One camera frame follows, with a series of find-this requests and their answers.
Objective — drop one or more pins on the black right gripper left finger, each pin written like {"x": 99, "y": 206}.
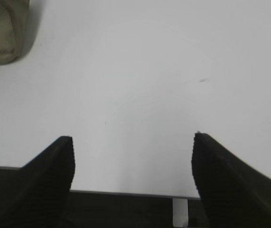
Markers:
{"x": 34, "y": 196}

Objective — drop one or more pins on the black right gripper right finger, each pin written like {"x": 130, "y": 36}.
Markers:
{"x": 234, "y": 194}

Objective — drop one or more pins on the yellow fabric bag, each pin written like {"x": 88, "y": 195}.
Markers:
{"x": 13, "y": 14}

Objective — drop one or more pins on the white table leg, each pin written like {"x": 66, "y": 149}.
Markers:
{"x": 180, "y": 213}

